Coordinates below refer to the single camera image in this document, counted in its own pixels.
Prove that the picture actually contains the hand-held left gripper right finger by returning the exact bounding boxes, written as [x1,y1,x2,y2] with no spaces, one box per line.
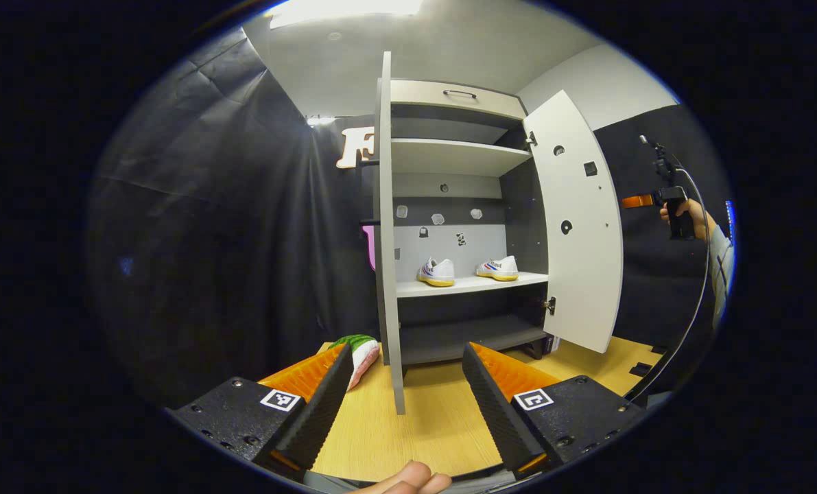
[462,342,649,481]

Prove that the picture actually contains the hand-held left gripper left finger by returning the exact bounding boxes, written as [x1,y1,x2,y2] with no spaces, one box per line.
[168,343,355,481]

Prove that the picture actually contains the white shoe cabinet door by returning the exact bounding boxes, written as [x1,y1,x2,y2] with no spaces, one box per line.
[372,51,406,416]
[522,89,625,355]

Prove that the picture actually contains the white shoe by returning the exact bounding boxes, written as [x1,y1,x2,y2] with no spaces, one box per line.
[475,255,520,282]
[416,257,456,287]

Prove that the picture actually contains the white shoe cabinet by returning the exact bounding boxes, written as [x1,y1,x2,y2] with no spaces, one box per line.
[377,79,553,364]

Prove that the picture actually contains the green and pink object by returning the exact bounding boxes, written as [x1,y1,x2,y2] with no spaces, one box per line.
[328,334,381,392]

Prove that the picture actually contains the black backdrop cloth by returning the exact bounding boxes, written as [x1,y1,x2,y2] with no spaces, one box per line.
[87,27,733,407]

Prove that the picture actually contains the ceiling light panel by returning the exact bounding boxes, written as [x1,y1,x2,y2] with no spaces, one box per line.
[268,0,424,30]

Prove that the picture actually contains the black cable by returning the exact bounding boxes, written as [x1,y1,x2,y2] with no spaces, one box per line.
[624,168,713,402]

